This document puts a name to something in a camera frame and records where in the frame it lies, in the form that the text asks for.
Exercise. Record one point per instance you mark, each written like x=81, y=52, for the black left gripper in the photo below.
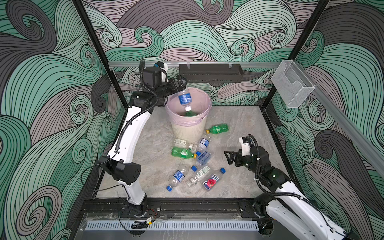
x=179, y=87

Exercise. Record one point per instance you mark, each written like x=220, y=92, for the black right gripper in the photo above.
x=233, y=154

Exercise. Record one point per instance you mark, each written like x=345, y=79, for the clear bottle blue label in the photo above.
x=203, y=145
x=185, y=99

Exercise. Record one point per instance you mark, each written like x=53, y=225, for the pepsi label clear bottle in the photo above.
x=176, y=179

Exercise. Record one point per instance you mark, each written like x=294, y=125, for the green bottle yellow cap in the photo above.
x=190, y=114
x=183, y=153

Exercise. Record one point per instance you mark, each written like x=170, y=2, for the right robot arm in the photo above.
x=281, y=200

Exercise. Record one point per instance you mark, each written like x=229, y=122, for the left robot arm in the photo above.
x=118, y=163

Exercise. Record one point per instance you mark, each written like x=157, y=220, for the pink bin liner bag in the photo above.
x=201, y=105

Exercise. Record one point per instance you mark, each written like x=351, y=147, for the green bottle near bin right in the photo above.
x=217, y=129

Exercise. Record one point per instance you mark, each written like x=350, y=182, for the white ribbed waste bin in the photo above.
x=190, y=134

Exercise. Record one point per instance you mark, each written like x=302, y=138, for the soda water blue bottle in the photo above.
x=202, y=160

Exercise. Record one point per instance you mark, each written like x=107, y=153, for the clear bottle pink label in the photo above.
x=213, y=178

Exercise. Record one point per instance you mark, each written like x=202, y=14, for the clear bottle green white label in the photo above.
x=199, y=174

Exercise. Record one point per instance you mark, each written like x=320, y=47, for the clear square bottle green label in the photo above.
x=185, y=144

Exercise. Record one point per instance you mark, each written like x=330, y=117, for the black wall tray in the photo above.
x=212, y=73

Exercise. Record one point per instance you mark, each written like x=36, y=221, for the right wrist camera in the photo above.
x=245, y=144

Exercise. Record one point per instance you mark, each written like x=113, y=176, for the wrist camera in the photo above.
x=245, y=144
x=163, y=69

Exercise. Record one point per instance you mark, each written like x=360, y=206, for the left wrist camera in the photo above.
x=163, y=69

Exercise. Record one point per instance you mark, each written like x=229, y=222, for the clear acrylic wall holder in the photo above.
x=292, y=83

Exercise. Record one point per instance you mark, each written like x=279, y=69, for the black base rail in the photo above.
x=164, y=207

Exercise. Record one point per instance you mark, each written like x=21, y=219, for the aluminium right rail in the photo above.
x=346, y=105

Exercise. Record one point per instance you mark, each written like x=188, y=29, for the white slotted cable duct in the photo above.
x=220, y=225

